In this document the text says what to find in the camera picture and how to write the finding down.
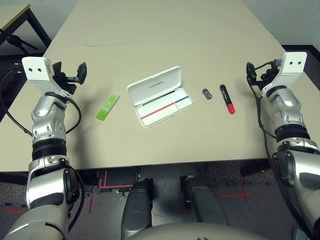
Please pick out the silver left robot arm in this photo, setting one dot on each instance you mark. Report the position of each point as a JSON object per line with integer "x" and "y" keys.
{"x": 47, "y": 112}

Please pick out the black tripod stand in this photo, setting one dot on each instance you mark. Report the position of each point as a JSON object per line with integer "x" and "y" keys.
{"x": 13, "y": 40}

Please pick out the side table with black frame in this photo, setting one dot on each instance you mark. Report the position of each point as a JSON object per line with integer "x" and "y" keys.
{"x": 15, "y": 15}

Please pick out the grey blue box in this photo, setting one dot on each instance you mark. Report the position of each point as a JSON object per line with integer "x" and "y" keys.
{"x": 298, "y": 235}

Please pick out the green highlighter pen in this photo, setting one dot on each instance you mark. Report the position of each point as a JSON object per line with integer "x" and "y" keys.
{"x": 108, "y": 107}

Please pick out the grey robot torso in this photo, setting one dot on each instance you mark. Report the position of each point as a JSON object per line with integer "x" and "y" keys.
{"x": 187, "y": 232}

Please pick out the small black metal clip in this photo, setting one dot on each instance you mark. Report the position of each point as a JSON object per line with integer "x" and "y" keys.
{"x": 207, "y": 94}

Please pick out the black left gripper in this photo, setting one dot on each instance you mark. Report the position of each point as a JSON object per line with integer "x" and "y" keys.
{"x": 65, "y": 82}

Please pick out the white plastic pencil case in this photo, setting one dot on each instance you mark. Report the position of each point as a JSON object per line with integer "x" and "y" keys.
{"x": 160, "y": 112}

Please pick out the grey robot left leg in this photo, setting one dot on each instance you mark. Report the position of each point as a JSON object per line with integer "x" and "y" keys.
{"x": 136, "y": 210}

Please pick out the grey robot leg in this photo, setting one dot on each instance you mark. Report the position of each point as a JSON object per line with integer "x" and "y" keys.
{"x": 205, "y": 205}
{"x": 136, "y": 210}

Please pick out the black marker with red cap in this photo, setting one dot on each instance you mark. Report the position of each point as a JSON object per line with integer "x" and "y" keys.
{"x": 226, "y": 97}

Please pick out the grey robot right leg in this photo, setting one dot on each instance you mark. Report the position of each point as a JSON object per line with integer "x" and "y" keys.
{"x": 205, "y": 205}

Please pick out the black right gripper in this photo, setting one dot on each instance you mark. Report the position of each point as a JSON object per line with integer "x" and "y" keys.
{"x": 267, "y": 76}

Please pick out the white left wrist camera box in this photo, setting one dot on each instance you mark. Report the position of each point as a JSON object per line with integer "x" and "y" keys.
{"x": 37, "y": 72}

